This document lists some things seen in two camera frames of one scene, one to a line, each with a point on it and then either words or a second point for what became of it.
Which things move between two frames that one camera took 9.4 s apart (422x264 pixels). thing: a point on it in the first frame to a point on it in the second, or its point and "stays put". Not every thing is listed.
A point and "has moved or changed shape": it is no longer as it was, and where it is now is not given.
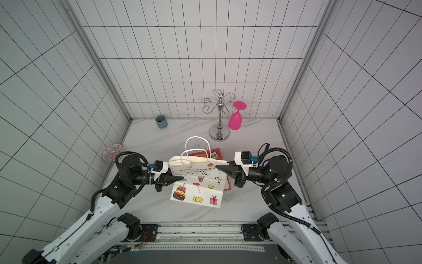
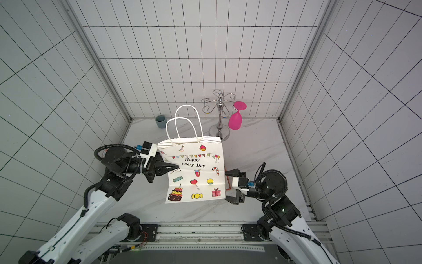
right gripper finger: x=231 y=170 to x=240 y=197
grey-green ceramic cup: x=161 y=121 stays put
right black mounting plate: x=250 y=232 stays put
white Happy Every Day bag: x=203 y=182 has moved or changed shape
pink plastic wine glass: x=234 y=121 stays put
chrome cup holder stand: x=220 y=132 stays put
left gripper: x=168 y=179 to x=159 y=167
